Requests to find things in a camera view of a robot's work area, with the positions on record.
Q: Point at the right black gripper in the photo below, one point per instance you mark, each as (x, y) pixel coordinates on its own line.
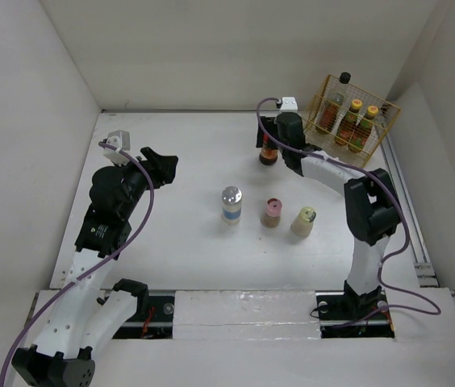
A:
(264, 122)

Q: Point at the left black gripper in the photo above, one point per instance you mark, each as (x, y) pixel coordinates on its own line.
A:
(160, 166)

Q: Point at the red-cap dark sauce jar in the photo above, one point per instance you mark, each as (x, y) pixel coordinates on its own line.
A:
(269, 152)

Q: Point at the tall black-cap glass bottle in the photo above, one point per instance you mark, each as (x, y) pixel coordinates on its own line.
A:
(332, 103)

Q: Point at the silver-cap blue-label shaker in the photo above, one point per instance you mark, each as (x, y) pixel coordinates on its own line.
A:
(231, 204)

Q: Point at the yellow-cap sauce bottle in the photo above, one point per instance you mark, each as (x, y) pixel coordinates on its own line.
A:
(363, 130)
(348, 123)

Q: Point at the yellow-cap sauce bottle front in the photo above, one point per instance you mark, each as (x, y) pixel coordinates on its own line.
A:
(363, 130)

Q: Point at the yellow-cap beige jar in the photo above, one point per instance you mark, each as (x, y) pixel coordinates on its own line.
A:
(303, 223)

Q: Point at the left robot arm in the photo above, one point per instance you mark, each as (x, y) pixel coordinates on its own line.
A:
(80, 324)

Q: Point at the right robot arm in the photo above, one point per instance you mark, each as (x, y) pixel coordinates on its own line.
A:
(372, 213)

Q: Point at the pink-cap spice jar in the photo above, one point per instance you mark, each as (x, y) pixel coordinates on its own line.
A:
(271, 216)

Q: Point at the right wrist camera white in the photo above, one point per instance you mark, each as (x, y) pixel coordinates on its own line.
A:
(287, 104)

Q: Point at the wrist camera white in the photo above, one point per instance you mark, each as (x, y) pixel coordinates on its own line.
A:
(114, 145)
(287, 104)

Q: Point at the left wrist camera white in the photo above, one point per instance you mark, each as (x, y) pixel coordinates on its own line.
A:
(114, 145)

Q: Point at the yellow wire basket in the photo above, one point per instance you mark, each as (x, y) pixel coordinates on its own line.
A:
(387, 115)

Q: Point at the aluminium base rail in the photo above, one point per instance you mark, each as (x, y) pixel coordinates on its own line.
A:
(261, 315)

